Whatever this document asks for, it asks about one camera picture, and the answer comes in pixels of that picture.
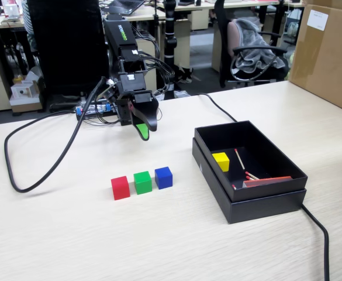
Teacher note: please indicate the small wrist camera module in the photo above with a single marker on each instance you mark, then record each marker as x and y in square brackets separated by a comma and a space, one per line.
[110, 92]

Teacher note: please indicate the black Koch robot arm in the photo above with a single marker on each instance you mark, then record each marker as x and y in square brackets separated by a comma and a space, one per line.
[121, 32]

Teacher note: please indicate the black cardboard box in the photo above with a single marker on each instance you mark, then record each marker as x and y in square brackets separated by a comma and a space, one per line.
[264, 158]

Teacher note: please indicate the white open carton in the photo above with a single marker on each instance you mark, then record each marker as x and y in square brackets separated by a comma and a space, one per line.
[21, 92]

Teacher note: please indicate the green wooden cube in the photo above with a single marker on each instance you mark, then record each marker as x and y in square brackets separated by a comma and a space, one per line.
[143, 183]

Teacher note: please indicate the red flat matchbox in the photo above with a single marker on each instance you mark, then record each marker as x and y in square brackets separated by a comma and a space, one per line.
[267, 181]

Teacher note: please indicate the yellow wooden cube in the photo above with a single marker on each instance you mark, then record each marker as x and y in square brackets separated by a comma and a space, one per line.
[221, 161]

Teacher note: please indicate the black open box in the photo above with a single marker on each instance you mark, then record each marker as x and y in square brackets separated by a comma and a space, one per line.
[261, 209]

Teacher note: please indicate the white paper shipping label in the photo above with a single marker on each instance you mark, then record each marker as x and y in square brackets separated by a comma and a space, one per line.
[318, 19]

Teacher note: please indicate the red wooden cube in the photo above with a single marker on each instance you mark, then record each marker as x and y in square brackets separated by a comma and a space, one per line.
[120, 188]

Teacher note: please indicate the black gripper servo block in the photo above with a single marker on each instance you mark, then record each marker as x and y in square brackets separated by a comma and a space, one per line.
[143, 97]

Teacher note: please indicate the robot controller circuit board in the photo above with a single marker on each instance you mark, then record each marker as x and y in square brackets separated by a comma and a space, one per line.
[99, 109]

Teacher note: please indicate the large brown cardboard box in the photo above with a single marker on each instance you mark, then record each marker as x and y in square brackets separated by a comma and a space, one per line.
[328, 64]

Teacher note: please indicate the blue wooden cube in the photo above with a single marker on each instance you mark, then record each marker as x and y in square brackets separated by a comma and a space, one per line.
[163, 178]

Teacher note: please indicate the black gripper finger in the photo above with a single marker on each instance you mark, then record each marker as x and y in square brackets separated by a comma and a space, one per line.
[143, 131]
[150, 114]

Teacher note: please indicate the black laptop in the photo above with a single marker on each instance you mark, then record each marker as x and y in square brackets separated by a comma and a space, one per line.
[124, 6]

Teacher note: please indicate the grey fleece blanket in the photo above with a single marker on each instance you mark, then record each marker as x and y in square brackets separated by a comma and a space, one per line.
[246, 32]

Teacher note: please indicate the black vertical stand pole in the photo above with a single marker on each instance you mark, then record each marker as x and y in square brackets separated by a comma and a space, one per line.
[170, 29]

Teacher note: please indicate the person in striped shirt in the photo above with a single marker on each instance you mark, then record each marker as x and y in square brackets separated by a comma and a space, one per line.
[27, 17]

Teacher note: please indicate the black framed office chair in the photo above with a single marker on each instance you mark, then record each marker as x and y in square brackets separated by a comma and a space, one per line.
[221, 35]

